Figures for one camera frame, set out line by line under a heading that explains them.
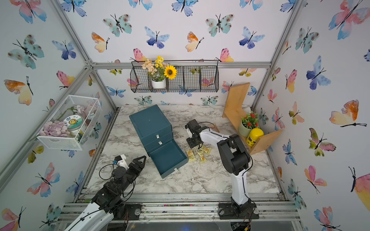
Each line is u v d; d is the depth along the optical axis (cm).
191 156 91
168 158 94
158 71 86
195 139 74
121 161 72
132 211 73
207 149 95
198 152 92
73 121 66
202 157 91
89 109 79
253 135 83
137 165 71
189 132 91
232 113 108
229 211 74
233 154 53
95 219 54
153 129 80
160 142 87
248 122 87
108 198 58
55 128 60
